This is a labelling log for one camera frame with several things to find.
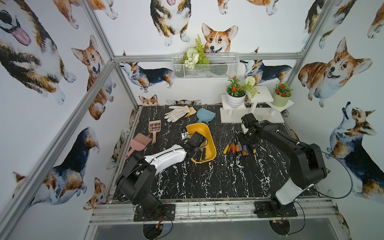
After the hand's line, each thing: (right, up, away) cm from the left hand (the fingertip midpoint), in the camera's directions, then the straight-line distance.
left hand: (191, 142), depth 91 cm
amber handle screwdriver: (+29, -4, +3) cm, 29 cm away
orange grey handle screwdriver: (+25, -4, +5) cm, 25 cm away
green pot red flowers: (+56, +29, +2) cm, 63 cm away
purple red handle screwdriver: (+33, -7, +2) cm, 34 cm away
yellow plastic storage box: (+8, +7, +6) cm, 12 cm away
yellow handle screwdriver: (+22, -5, +5) cm, 24 cm away
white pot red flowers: (+26, +29, -3) cm, 39 cm away
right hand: (+31, +1, -1) cm, 31 cm away
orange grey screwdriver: (+26, -4, +4) cm, 27 cm away
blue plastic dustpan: (+9, +17, +25) cm, 31 cm away
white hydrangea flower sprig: (+36, +33, -1) cm, 49 cm away
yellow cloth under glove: (-1, +20, +27) cm, 33 cm away
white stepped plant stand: (+54, +25, +31) cm, 67 cm away
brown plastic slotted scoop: (-28, +9, +19) cm, 35 cm away
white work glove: (-13, +19, +24) cm, 33 cm away
